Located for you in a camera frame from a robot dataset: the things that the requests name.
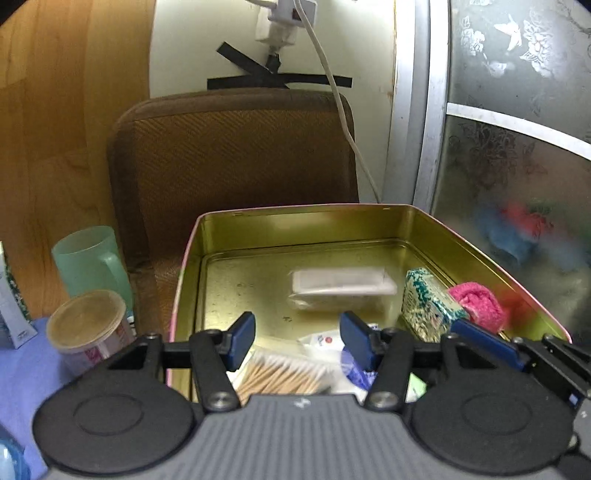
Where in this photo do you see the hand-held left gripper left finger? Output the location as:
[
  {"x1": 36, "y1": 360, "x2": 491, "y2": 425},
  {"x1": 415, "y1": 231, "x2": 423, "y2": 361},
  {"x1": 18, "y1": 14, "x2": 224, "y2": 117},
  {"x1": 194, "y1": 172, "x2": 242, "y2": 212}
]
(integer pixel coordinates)
[{"x1": 108, "y1": 311, "x2": 257, "y2": 412}]

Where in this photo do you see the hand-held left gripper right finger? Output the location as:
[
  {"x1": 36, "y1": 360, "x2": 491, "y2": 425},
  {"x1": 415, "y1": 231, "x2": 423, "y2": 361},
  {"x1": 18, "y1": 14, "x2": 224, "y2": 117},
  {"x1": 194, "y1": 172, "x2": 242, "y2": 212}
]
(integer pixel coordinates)
[{"x1": 339, "y1": 311, "x2": 486, "y2": 412}]

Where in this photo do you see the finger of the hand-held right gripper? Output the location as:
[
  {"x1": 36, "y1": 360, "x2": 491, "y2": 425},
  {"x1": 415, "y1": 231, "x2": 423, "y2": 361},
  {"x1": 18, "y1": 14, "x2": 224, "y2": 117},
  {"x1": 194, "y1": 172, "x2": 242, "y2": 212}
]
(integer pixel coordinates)
[
  {"x1": 450, "y1": 318, "x2": 579, "y2": 408},
  {"x1": 542, "y1": 333, "x2": 591, "y2": 398}
]

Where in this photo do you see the white blue wet wipes pack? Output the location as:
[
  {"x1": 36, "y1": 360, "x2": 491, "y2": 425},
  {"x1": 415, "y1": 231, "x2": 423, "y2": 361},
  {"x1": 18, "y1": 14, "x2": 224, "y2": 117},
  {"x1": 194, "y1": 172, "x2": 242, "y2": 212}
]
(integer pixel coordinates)
[{"x1": 298, "y1": 330, "x2": 375, "y2": 393}]

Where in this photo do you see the pink towel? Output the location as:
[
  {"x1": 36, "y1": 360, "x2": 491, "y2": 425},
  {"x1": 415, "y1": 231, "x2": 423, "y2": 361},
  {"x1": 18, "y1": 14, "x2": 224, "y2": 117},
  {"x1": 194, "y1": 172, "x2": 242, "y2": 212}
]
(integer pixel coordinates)
[{"x1": 448, "y1": 281, "x2": 506, "y2": 333}]

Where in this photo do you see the bag of cotton swabs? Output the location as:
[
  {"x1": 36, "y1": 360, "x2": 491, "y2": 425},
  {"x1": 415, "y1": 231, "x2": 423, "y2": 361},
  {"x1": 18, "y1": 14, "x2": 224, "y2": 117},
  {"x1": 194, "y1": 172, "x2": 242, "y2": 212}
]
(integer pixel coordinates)
[{"x1": 233, "y1": 346, "x2": 342, "y2": 402}]

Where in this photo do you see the white plastic case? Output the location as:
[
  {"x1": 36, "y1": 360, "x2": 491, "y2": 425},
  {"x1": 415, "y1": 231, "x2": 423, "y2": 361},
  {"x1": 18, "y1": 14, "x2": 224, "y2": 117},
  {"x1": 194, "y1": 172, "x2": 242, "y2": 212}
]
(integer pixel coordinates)
[{"x1": 288, "y1": 267, "x2": 398, "y2": 311}]

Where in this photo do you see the green patterned box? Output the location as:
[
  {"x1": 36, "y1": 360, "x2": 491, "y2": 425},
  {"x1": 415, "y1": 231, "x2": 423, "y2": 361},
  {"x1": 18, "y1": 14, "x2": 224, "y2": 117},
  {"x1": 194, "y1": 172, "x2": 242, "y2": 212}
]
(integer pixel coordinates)
[{"x1": 401, "y1": 268, "x2": 469, "y2": 343}]

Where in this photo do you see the pink biscuit tin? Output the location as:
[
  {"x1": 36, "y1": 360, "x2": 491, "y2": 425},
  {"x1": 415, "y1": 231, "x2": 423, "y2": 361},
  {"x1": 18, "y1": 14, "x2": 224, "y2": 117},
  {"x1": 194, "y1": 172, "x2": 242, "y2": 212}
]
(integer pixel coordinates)
[{"x1": 166, "y1": 203, "x2": 573, "y2": 402}]

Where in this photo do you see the round lidded container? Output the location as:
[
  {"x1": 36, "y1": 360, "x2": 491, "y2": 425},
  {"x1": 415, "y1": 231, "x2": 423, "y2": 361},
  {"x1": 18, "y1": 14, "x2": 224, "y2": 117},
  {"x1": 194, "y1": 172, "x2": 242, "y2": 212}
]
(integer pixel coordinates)
[{"x1": 46, "y1": 290, "x2": 137, "y2": 377}]

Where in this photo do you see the frosted patterned door glass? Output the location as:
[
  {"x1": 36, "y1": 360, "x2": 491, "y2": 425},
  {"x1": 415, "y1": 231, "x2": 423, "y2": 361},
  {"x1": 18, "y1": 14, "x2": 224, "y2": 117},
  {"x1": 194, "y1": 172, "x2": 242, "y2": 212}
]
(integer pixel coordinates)
[{"x1": 434, "y1": 0, "x2": 591, "y2": 347}]

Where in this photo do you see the green plastic mug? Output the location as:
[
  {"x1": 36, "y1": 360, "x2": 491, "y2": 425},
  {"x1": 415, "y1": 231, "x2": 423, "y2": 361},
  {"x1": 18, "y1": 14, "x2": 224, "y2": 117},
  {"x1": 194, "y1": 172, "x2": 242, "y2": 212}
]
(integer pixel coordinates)
[{"x1": 52, "y1": 225, "x2": 134, "y2": 319}]

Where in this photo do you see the green white drink carton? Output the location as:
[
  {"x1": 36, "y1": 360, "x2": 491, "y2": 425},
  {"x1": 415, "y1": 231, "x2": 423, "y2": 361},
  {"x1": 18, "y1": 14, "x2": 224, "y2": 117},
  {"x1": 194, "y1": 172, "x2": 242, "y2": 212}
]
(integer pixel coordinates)
[{"x1": 0, "y1": 242, "x2": 37, "y2": 349}]

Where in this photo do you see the black tape strip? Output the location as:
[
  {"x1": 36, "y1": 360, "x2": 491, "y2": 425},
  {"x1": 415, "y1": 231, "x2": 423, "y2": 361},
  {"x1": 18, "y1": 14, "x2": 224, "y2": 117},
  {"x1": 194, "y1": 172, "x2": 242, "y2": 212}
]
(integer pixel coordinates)
[
  {"x1": 218, "y1": 41, "x2": 289, "y2": 89},
  {"x1": 207, "y1": 73, "x2": 354, "y2": 91}
]

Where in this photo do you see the white charger cable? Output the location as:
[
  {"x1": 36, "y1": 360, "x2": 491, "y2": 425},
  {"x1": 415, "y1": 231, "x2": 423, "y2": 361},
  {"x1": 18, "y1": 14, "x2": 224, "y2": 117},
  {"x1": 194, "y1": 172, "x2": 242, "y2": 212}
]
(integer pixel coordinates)
[{"x1": 295, "y1": 0, "x2": 382, "y2": 204}]

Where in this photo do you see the grey sliding door frame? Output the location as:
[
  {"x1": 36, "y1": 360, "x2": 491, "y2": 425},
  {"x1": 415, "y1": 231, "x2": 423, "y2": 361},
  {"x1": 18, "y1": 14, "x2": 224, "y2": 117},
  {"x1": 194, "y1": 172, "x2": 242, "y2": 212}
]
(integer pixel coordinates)
[{"x1": 383, "y1": 0, "x2": 591, "y2": 217}]

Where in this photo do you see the white wall charger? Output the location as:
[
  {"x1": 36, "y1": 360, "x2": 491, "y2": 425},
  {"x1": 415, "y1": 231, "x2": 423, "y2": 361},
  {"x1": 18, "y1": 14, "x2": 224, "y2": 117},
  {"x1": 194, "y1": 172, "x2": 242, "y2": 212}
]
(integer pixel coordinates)
[{"x1": 256, "y1": 0, "x2": 319, "y2": 49}]

